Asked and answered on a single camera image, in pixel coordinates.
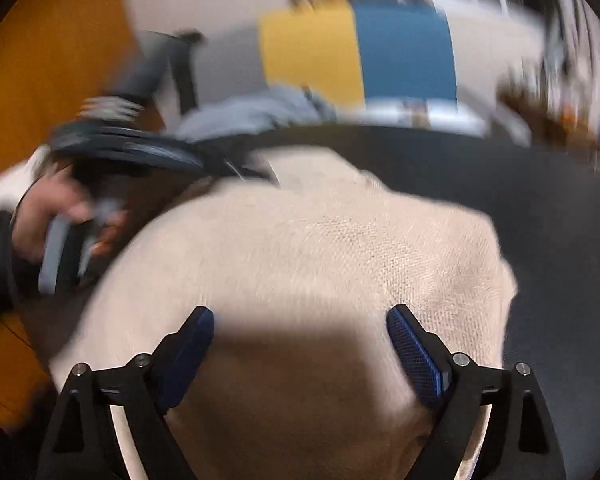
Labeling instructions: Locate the orange wooden wardrobe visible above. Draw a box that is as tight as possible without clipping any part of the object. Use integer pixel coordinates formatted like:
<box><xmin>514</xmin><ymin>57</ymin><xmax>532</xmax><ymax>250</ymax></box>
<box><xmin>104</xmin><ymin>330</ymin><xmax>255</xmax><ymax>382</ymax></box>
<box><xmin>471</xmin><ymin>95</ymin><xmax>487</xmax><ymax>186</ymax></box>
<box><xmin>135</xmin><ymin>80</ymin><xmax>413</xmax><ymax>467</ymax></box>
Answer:
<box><xmin>0</xmin><ymin>0</ymin><xmax>181</xmax><ymax>431</ymax></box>

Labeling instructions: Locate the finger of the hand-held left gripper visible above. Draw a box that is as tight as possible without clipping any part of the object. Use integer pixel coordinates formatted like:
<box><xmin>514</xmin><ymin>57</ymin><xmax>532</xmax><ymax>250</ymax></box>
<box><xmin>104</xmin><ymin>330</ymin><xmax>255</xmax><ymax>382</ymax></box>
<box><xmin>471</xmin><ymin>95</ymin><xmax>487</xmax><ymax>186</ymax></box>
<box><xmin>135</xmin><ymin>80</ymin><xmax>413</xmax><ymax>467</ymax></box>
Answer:
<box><xmin>200</xmin><ymin>152</ymin><xmax>281</xmax><ymax>188</ymax></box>

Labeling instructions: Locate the black bed frame post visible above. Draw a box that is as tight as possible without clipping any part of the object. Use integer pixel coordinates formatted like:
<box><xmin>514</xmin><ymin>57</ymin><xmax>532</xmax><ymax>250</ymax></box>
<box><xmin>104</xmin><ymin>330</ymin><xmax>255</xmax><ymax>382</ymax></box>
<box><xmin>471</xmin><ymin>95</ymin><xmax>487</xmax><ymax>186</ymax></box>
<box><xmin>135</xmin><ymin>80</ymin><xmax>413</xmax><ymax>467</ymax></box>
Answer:
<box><xmin>172</xmin><ymin>30</ymin><xmax>203</xmax><ymax>113</ymax></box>

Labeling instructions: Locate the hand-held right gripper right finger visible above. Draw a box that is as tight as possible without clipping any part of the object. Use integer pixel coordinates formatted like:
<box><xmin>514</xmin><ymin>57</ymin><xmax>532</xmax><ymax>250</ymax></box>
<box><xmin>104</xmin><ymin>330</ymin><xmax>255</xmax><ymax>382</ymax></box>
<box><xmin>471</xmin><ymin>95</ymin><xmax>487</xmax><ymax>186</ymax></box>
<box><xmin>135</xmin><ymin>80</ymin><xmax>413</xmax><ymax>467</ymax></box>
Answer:
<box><xmin>386</xmin><ymin>304</ymin><xmax>567</xmax><ymax>480</ymax></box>

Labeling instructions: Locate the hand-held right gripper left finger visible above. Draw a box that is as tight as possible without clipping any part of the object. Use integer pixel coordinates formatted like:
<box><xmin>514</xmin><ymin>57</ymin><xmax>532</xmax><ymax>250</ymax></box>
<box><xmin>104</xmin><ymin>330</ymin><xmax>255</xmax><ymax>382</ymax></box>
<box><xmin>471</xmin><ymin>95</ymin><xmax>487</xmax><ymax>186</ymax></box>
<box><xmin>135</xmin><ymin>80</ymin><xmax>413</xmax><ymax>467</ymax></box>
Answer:
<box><xmin>36</xmin><ymin>305</ymin><xmax>216</xmax><ymax>480</ymax></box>

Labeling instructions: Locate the grey-blue hoodie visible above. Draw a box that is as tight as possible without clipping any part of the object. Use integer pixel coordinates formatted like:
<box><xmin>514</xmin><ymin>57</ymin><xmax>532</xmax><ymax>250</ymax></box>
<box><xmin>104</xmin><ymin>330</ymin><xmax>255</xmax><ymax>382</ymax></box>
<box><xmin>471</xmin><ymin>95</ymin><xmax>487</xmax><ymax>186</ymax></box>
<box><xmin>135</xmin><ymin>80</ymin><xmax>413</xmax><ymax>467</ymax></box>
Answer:
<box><xmin>175</xmin><ymin>85</ymin><xmax>338</xmax><ymax>143</ymax></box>

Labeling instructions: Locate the cluttered wooden desk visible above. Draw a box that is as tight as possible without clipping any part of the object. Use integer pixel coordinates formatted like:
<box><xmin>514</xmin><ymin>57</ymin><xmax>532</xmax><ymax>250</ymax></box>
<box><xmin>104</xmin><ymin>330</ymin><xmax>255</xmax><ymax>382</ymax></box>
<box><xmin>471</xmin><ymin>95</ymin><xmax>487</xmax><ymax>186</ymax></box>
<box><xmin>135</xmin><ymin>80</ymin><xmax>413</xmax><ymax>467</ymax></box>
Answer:
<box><xmin>497</xmin><ymin>77</ymin><xmax>600</xmax><ymax>161</ymax></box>

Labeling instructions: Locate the person's left hand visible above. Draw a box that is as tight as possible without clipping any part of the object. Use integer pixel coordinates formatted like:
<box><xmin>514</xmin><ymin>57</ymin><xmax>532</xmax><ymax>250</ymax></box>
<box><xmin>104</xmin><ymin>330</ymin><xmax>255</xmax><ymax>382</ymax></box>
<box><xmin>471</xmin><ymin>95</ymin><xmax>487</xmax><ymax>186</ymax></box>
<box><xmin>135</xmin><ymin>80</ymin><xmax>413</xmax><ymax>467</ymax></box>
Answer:
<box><xmin>10</xmin><ymin>175</ymin><xmax>131</xmax><ymax>266</ymax></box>

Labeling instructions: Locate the pale floral curtain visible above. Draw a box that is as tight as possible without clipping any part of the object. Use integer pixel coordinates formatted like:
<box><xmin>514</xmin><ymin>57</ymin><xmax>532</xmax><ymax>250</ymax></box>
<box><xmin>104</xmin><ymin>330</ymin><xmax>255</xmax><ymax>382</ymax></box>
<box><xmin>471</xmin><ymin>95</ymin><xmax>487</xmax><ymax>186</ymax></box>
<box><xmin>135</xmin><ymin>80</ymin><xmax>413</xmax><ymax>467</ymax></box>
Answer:
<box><xmin>545</xmin><ymin>0</ymin><xmax>600</xmax><ymax>111</ymax></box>

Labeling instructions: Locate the beige knit sweater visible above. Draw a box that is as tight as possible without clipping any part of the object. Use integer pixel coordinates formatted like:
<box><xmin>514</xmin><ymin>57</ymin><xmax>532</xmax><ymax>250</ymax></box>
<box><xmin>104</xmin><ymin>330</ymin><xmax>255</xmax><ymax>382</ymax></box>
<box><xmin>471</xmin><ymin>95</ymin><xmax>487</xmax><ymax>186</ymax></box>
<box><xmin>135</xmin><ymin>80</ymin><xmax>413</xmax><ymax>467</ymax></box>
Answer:
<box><xmin>47</xmin><ymin>147</ymin><xmax>518</xmax><ymax>480</ymax></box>

